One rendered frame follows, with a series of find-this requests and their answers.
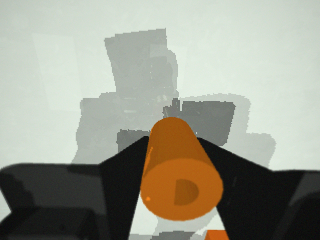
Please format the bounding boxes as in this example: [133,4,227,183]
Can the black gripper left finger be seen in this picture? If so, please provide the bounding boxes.
[0,136,149,240]

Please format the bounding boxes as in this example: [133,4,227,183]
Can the orange knob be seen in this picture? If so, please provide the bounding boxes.
[140,117,223,221]

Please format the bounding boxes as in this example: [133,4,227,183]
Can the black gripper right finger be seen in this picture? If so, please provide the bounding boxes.
[196,137,320,240]

